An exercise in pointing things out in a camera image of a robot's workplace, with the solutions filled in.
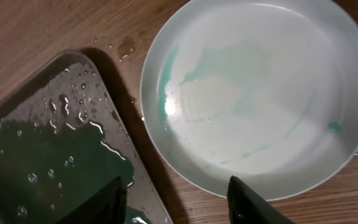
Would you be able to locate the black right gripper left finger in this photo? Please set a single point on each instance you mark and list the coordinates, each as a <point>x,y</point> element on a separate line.
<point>107,206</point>

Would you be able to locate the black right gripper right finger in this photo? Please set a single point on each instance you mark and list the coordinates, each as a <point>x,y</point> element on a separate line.
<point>247,207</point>

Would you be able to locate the grey metal tray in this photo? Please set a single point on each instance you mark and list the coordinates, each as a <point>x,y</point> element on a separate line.
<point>61,141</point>

